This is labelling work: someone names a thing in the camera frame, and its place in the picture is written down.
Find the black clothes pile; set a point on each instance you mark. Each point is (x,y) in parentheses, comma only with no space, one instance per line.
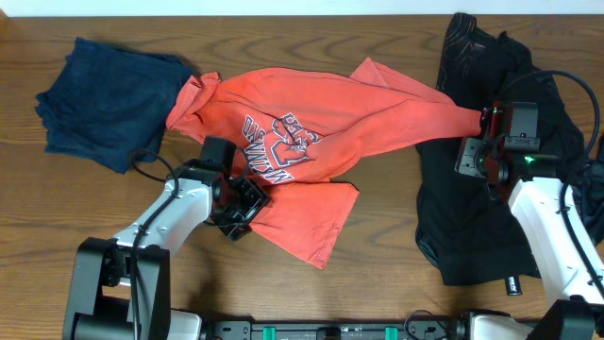
(463,229)

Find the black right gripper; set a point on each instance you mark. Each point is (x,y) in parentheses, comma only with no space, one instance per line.
(466,161)

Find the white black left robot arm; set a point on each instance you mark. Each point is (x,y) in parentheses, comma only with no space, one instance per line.
(121,286)

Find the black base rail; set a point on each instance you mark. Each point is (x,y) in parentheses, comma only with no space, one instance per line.
(413,329)

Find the folded navy blue garment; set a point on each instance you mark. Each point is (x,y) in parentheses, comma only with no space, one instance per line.
(108,102)

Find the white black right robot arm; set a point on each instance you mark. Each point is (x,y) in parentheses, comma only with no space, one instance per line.
(567,260)

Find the orange printed t-shirt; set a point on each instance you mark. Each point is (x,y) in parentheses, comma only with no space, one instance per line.
(300,130)

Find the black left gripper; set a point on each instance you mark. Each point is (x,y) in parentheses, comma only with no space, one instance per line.
(257,199)

